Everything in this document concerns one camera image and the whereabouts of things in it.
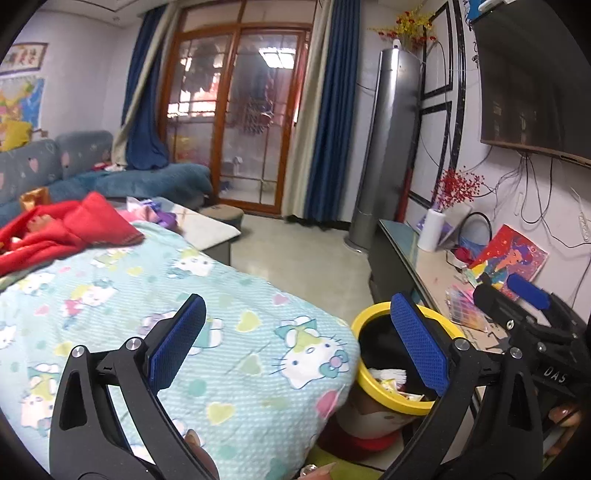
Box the television cabinet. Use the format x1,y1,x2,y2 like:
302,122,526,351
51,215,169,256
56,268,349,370
367,219,578,416

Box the white paper roll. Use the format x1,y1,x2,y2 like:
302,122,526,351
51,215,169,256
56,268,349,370
418,208,446,252

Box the yellow rimmed trash bin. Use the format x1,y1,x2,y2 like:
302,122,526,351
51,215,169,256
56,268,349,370
318,302,467,455

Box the blue curtain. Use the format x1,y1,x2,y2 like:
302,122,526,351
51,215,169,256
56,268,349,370
281,0,361,227
113,2,183,169

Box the country map poster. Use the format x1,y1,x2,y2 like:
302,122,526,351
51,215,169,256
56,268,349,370
0,76,46,134

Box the wall mounted television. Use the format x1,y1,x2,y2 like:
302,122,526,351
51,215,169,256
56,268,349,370
471,0,591,167

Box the white top coffee table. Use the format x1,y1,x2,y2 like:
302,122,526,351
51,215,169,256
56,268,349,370
175,205,242,266

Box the red berry branches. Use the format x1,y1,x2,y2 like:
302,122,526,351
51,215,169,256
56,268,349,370
431,167,485,213

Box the grey tower air conditioner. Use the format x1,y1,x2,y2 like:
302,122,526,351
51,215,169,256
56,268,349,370
344,48,423,254

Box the wooden sliding glass door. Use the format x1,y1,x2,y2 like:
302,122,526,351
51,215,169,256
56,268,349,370
159,4,315,215

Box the green fleece clothing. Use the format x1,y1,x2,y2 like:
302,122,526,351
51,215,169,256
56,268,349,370
302,450,386,480

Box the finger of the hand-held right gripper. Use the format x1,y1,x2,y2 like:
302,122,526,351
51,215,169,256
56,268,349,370
507,273,575,324
475,284,546,330

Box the yellow pillow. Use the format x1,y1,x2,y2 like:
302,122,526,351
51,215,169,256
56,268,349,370
0,119,33,153

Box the colourful painting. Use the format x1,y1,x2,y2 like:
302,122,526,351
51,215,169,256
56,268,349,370
468,224,550,301

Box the grey blue sofa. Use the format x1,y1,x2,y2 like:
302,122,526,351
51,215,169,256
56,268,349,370
0,130,213,227

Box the person's left hand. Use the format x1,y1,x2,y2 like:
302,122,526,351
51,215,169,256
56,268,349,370
184,428,335,480

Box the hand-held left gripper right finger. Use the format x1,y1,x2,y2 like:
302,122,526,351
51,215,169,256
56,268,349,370
390,292,543,480

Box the gold red box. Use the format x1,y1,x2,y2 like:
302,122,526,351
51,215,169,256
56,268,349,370
19,187,51,208

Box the person's right hand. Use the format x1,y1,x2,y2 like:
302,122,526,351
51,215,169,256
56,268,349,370
547,402,583,459

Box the black television cables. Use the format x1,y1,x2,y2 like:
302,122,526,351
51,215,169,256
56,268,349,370
489,152,591,250

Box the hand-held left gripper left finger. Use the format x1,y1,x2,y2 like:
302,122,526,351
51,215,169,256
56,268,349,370
48,294,207,480

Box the pink purple cloth pile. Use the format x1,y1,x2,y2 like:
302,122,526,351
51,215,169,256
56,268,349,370
124,196,178,227

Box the red cloth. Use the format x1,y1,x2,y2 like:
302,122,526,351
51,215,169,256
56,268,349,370
0,191,146,278

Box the cartoon cat printed blanket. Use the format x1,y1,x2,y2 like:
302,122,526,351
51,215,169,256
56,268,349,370
0,219,361,480

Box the basket with black handle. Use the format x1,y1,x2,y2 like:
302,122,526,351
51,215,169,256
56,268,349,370
455,212,492,268

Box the yellow artificial flowers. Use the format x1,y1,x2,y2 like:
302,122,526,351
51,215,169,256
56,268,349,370
369,7,437,49

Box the round padded stool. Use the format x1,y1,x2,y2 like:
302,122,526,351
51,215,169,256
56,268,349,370
198,205,245,229

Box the framed calligraphy picture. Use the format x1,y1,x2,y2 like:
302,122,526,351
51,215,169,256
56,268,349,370
0,42,49,77

